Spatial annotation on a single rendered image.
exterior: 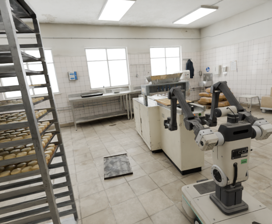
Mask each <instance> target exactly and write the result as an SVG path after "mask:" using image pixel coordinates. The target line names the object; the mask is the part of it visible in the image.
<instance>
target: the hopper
mask: <svg viewBox="0 0 272 224"><path fill-rule="evenodd" d="M182 74H183V73H174V74H164V75H155V76H145V77H146V79H147V81H148V82H149V84H163V83H172V82H179V80H180V78H181V76H182Z"/></svg>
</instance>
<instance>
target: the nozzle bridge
mask: <svg viewBox="0 0 272 224"><path fill-rule="evenodd" d="M175 86H176V87H178V86H181V91H182V94H183V96H184V98H185V99H186V91H189V81H179V82H172V83H163V84H144V85H141V91H142V94H143V100H144V105H145V106H148V99H147V96H149V95H156V94H164V93H168V92H169V91H170V90H171V87H175ZM168 87H169V88H170V89H169V91H168ZM157 88H158V92H157ZM161 88H162V92H161ZM164 88H166V91H164Z"/></svg>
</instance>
